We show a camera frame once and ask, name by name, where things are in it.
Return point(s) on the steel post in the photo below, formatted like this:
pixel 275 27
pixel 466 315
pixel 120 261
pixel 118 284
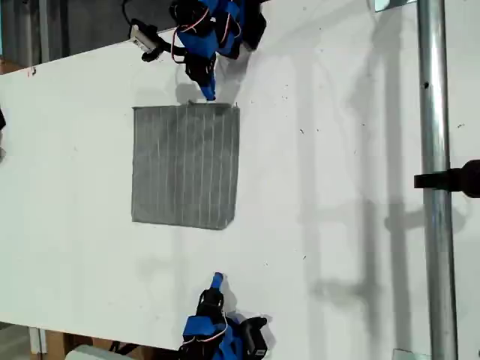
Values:
pixel 437 112

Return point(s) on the white table leg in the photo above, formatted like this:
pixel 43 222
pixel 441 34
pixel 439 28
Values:
pixel 37 340

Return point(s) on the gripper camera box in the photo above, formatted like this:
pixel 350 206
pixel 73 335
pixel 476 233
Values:
pixel 255 335
pixel 144 37

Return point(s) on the black object at table edge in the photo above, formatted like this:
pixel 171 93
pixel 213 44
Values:
pixel 2 120

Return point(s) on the white plastic container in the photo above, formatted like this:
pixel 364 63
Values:
pixel 90 353

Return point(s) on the grey striped towel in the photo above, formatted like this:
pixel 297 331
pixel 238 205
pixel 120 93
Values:
pixel 185 165

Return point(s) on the black clamp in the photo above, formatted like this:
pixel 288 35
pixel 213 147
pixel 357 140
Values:
pixel 450 179

